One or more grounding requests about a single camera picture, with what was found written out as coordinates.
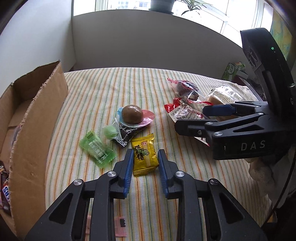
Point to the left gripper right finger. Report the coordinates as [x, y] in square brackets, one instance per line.
[206, 208]

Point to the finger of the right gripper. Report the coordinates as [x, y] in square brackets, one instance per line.
[196, 128]
[238, 108]

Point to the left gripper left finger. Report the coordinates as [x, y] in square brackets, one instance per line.
[66, 218]

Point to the sliced bread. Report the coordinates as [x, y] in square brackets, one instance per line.
[223, 95]

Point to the red white snack packet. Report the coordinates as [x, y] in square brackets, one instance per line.
[179, 109]

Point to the pink candy packet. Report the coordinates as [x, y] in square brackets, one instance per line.
[119, 225]

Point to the red clear date snack packet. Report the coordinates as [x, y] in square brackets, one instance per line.
[186, 90]

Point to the yellow candy packet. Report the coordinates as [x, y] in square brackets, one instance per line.
[145, 158]

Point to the brown egg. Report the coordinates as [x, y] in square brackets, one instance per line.
[135, 117]

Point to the black candy wrapper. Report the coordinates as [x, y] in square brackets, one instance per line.
[124, 133]

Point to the white gloved right hand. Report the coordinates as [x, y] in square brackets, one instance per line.
[272, 178]

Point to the green box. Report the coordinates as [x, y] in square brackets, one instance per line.
[232, 69]

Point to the green candy packet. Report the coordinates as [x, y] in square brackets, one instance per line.
[98, 150]

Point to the snickers bar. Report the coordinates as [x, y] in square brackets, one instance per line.
[5, 193]

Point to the light green round candy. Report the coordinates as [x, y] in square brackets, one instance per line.
[110, 132]

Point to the cardboard box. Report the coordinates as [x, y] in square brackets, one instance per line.
[29, 110]

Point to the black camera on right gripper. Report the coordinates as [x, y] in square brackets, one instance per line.
[271, 68]

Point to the window frame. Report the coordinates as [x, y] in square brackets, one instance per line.
[225, 17]

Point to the wall map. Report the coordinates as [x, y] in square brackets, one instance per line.
[281, 35]

